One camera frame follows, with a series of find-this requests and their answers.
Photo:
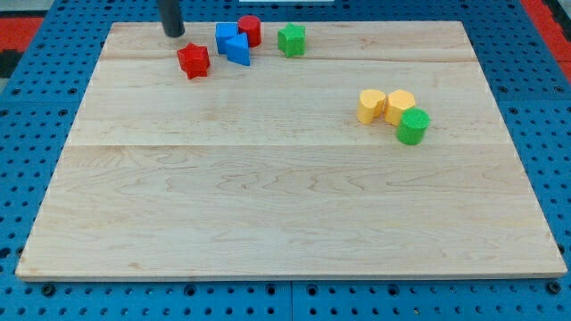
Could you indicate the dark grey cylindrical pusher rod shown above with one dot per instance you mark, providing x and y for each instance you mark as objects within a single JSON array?
[{"x": 171, "y": 17}]

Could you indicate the red star block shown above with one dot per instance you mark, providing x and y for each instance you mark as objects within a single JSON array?
[{"x": 194, "y": 60}]

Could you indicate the green star block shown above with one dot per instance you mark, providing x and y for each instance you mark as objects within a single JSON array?
[{"x": 291, "y": 40}]

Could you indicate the blue cube block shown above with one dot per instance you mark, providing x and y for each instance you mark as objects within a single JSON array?
[{"x": 223, "y": 32}]

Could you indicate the blue triangle block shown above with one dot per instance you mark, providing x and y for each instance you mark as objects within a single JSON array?
[{"x": 238, "y": 50}]

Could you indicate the red cylinder block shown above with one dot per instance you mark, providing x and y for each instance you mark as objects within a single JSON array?
[{"x": 250, "y": 25}]

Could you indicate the yellow heart block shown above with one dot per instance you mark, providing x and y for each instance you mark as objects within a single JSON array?
[{"x": 370, "y": 105}]

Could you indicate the yellow hexagon block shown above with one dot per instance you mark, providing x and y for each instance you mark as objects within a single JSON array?
[{"x": 398, "y": 102}]

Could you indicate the light wooden board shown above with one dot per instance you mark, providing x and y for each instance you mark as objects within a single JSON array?
[{"x": 263, "y": 172}]

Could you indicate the green cylinder block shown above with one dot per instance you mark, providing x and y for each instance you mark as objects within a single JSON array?
[{"x": 412, "y": 127}]

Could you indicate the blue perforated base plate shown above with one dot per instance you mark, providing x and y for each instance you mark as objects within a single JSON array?
[{"x": 44, "y": 91}]

